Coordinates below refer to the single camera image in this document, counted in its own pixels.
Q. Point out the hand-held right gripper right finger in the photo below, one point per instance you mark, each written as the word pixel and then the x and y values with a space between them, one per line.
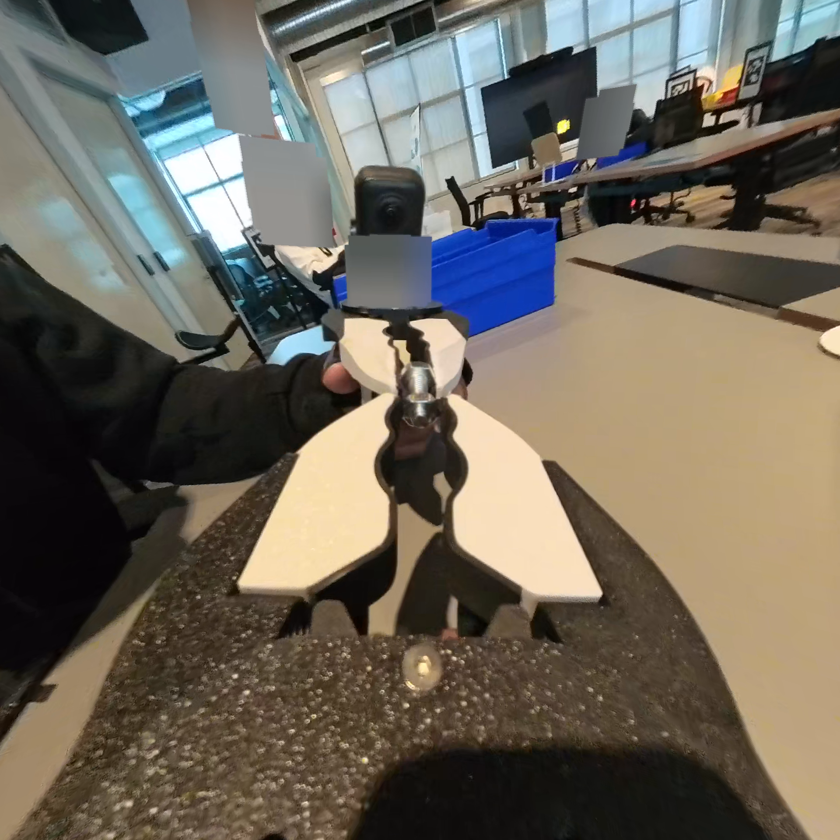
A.
pixel 519 519

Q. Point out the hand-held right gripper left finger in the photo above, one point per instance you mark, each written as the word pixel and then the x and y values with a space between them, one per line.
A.
pixel 322 512

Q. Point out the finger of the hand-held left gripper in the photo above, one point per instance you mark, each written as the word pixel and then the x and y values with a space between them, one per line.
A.
pixel 368 355
pixel 440 348

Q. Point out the silver metal bolt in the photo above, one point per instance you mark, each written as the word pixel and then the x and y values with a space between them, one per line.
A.
pixel 418 382

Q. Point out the blue plastic storage bin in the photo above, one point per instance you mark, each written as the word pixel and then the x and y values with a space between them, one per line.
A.
pixel 492 282

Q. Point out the person's left forearm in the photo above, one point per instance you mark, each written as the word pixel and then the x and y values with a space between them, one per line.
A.
pixel 145 394

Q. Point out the person's left hand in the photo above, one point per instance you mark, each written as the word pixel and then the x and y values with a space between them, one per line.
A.
pixel 339 378

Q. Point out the black office chair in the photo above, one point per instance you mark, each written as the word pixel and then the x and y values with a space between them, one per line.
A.
pixel 230 295

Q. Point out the black monitor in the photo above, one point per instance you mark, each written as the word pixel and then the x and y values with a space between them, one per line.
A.
pixel 538 92

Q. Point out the small blue bin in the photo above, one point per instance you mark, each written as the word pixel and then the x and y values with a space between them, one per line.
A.
pixel 578 164

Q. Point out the wooden desk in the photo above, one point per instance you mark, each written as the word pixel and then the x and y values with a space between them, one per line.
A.
pixel 709 151

